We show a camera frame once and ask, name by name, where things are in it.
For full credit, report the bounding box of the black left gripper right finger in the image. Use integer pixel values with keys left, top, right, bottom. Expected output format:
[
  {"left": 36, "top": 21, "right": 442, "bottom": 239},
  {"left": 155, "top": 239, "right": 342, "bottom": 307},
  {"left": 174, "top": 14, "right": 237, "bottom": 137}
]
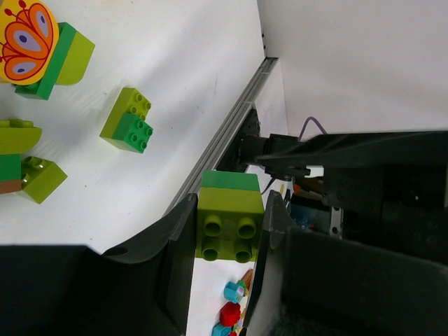
[{"left": 243, "top": 191, "right": 447, "bottom": 335}]

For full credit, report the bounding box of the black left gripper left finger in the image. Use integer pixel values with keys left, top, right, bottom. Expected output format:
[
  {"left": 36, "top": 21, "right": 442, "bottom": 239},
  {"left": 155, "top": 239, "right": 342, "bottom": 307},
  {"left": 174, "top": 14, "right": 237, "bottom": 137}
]
[{"left": 1, "top": 194, "right": 197, "bottom": 335}]

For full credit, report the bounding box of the lime and green square brick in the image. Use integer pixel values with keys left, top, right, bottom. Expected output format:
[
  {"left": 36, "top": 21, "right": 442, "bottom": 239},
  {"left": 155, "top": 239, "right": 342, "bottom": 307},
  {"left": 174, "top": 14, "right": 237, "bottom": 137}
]
[{"left": 195, "top": 170, "right": 265, "bottom": 263}]

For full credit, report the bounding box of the dark green small brick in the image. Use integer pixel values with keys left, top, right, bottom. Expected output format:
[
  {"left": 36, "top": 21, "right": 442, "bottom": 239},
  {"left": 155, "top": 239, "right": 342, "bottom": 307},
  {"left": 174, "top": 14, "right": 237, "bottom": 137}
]
[{"left": 113, "top": 113, "right": 153, "bottom": 153}]

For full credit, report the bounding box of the lime long brick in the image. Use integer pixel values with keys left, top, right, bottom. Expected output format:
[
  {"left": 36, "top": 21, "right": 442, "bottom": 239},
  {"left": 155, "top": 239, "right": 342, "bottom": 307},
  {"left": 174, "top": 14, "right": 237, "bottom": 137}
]
[{"left": 99, "top": 87, "right": 151, "bottom": 151}]

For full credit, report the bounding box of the dark green plate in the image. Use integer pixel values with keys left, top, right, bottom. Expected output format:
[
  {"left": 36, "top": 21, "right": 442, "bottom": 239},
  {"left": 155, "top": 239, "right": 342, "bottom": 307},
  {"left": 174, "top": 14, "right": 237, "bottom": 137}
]
[{"left": 15, "top": 22, "right": 76, "bottom": 100}]

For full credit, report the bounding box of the lime curved brick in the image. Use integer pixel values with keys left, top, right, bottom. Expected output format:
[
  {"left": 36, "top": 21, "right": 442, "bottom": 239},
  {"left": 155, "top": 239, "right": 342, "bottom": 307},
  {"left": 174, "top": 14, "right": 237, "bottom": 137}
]
[
  {"left": 0, "top": 119, "right": 42, "bottom": 155},
  {"left": 55, "top": 31, "right": 95, "bottom": 86}
]

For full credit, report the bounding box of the yellow flower arch brick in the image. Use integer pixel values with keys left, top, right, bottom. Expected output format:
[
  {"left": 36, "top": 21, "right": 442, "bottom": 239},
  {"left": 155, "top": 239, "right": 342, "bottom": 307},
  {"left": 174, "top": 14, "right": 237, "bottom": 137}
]
[{"left": 1, "top": 0, "right": 60, "bottom": 85}]

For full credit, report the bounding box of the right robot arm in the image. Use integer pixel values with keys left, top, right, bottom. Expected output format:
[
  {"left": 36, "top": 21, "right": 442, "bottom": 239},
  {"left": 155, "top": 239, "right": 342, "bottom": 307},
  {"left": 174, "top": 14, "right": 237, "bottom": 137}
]
[{"left": 240, "top": 131, "right": 447, "bottom": 335}]

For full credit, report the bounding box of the small lime square brick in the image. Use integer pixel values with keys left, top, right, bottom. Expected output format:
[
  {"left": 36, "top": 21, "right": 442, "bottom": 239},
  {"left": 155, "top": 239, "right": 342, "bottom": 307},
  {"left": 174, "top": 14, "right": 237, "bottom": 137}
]
[{"left": 21, "top": 156, "right": 67, "bottom": 204}]

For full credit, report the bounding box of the brown flat long plate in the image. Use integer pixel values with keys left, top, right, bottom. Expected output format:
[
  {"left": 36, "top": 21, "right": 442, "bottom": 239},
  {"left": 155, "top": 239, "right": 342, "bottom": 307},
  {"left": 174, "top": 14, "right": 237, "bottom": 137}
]
[{"left": 0, "top": 179, "right": 22, "bottom": 195}]

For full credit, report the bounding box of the dark green rounded brick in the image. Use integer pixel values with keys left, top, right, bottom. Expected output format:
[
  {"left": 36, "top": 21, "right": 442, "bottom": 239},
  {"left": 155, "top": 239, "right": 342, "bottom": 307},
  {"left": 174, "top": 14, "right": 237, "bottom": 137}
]
[{"left": 0, "top": 154, "right": 22, "bottom": 181}]

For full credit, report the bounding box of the aluminium front rail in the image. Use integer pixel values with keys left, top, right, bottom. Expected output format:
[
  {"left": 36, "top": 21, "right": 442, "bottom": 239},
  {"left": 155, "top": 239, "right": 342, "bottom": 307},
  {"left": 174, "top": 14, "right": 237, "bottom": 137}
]
[{"left": 164, "top": 57, "right": 279, "bottom": 215}]

